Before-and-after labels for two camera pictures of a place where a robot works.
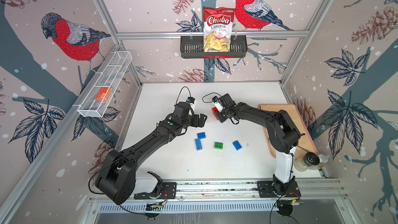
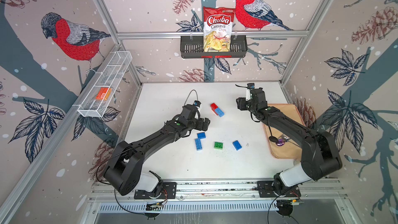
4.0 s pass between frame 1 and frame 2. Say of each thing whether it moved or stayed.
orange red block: stayed
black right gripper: moved
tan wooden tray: stayed
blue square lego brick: stayed
